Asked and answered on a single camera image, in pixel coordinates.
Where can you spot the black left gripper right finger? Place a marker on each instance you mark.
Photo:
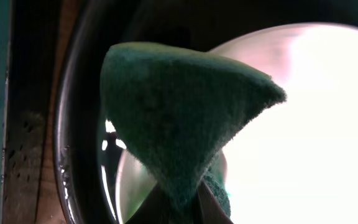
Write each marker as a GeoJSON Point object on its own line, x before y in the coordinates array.
{"type": "Point", "coordinates": [208, 210]}

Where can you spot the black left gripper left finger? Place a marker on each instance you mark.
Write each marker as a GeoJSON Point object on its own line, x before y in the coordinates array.
{"type": "Point", "coordinates": [153, 210]}

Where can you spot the green scrubbing sponge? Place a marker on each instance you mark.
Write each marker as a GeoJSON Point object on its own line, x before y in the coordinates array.
{"type": "Point", "coordinates": [176, 108]}

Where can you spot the round black serving tray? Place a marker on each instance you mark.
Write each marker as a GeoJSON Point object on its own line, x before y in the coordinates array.
{"type": "Point", "coordinates": [196, 24]}

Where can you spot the white plate with stain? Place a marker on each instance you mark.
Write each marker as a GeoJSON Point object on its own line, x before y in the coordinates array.
{"type": "Point", "coordinates": [297, 162]}

